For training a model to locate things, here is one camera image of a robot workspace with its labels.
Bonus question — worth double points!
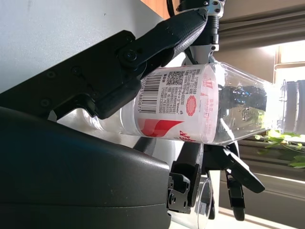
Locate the clear water bottle white cap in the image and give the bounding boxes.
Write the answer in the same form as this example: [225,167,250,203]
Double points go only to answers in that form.
[120,61,305,146]

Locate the silver and black stand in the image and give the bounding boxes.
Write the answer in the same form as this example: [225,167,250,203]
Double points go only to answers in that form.
[176,0,227,70]

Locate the clear plastic cup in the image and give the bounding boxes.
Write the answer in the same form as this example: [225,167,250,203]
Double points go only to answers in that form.
[190,176,216,228]

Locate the green plant leaves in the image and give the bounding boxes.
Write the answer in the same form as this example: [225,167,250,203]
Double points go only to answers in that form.
[254,129,305,169]

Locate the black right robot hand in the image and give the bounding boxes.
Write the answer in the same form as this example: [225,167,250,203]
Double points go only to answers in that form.
[0,9,266,229]

